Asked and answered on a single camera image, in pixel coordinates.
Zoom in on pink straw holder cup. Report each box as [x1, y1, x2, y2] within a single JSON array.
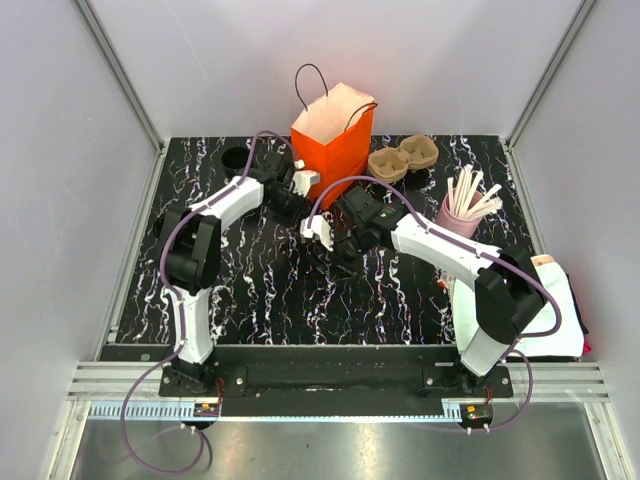
[[434, 194, 483, 239]]

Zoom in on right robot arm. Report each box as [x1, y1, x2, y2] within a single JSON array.
[[305, 187, 563, 397]]

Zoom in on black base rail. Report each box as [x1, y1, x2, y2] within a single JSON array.
[[159, 345, 514, 421]]

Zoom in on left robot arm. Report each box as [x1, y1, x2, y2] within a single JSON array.
[[156, 147, 320, 396]]

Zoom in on stack of black cups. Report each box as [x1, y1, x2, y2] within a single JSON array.
[[221, 146, 250, 179]]

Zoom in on white folded cloth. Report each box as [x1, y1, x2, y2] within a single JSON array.
[[442, 253, 594, 359]]

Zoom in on stack of pulp carriers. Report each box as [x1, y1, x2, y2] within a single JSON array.
[[368, 135, 439, 183]]

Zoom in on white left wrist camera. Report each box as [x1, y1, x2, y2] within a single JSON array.
[[292, 159, 321, 198]]

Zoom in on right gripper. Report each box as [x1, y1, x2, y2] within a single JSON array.
[[318, 224, 371, 284]]

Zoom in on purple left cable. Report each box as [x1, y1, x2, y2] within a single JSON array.
[[119, 130, 304, 476]]

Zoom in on orange paper bag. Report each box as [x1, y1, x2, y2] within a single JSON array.
[[291, 82, 376, 208]]

